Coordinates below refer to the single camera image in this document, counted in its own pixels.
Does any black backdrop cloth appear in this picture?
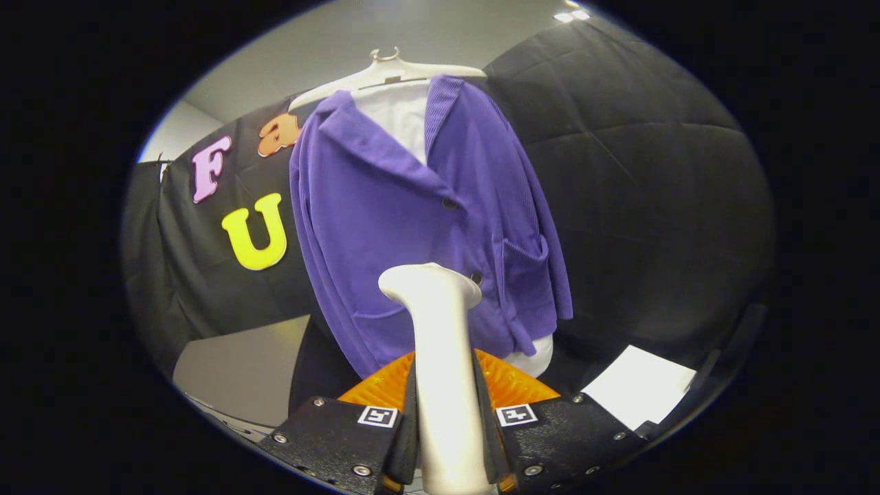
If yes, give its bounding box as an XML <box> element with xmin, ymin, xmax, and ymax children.
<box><xmin>120</xmin><ymin>17</ymin><xmax>778</xmax><ymax>401</ymax></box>

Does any white flat board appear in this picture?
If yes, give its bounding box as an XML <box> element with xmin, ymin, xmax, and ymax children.
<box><xmin>582</xmin><ymin>344</ymin><xmax>697</xmax><ymax>432</ymax></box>

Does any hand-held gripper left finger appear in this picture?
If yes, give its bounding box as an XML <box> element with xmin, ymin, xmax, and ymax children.
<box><xmin>256</xmin><ymin>351</ymin><xmax>419</xmax><ymax>495</ymax></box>

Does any white garment steamer head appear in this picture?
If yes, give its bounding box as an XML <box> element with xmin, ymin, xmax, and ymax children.
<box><xmin>377</xmin><ymin>263</ymin><xmax>497</xmax><ymax>495</ymax></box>

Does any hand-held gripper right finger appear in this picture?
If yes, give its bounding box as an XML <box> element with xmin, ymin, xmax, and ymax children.
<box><xmin>473</xmin><ymin>349</ymin><xmax>648</xmax><ymax>494</ymax></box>

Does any white clothes hanger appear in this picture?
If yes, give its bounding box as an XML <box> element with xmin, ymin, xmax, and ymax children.
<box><xmin>288</xmin><ymin>47</ymin><xmax>487</xmax><ymax>111</ymax></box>

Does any grey cabinet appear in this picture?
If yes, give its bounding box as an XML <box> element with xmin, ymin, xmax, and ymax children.
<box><xmin>172</xmin><ymin>314</ymin><xmax>311</xmax><ymax>442</ymax></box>

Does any purple jacket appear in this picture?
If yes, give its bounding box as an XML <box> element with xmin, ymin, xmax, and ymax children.
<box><xmin>288</xmin><ymin>75</ymin><xmax>574</xmax><ymax>380</ymax></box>

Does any white inner shirt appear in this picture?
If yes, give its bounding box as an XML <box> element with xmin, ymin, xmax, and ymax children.
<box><xmin>350</xmin><ymin>80</ymin><xmax>555</xmax><ymax>378</ymax></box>

